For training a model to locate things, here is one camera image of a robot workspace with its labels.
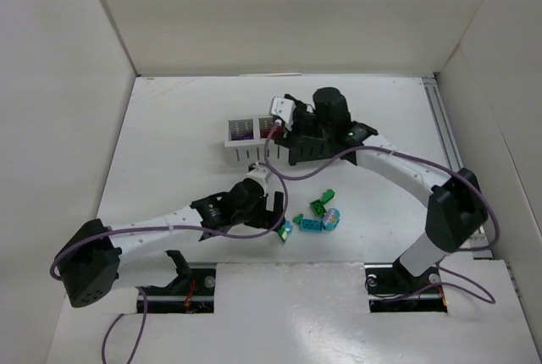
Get green and blue lego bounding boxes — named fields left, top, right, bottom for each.
left=277, top=220, right=293, bottom=243

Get green sloped lego brick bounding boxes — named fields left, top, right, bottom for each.
left=320, top=189, right=335, bottom=205

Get purple lego brick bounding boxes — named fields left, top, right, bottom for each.
left=230, top=134, right=253, bottom=141

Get green square lego brick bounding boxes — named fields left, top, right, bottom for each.
left=309, top=200, right=327, bottom=218

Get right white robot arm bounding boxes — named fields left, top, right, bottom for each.
left=269, top=87, right=489, bottom=282

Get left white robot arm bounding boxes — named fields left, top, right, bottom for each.
left=50, top=178, right=289, bottom=308

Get black double container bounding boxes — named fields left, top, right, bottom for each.
left=288, top=143, right=341, bottom=166

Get small green lego piece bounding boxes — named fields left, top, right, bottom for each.
left=292, top=213, right=303, bottom=225

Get white double container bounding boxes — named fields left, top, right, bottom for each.
left=224, top=116, right=274, bottom=168

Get cyan flat lego brick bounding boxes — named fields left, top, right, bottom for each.
left=299, top=218, right=324, bottom=233

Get cyan printed round lego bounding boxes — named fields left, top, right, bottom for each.
left=322, top=208, right=340, bottom=232

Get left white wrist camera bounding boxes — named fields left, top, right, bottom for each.
left=246, top=163, right=272, bottom=189

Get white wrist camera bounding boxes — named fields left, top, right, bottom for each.
left=246, top=163, right=272, bottom=189
left=268, top=97, right=296, bottom=130

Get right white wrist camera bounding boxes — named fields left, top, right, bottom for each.
left=268, top=97, right=296, bottom=130

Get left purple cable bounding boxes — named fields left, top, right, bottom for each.
left=50, top=162, right=289, bottom=364

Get purple cable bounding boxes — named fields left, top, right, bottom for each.
left=50, top=162, right=289, bottom=364
left=263, top=120, right=501, bottom=305

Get aluminium rail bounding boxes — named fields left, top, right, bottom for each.
left=422, top=76, right=495, bottom=260

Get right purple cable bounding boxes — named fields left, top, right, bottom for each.
left=263, top=120, right=501, bottom=305

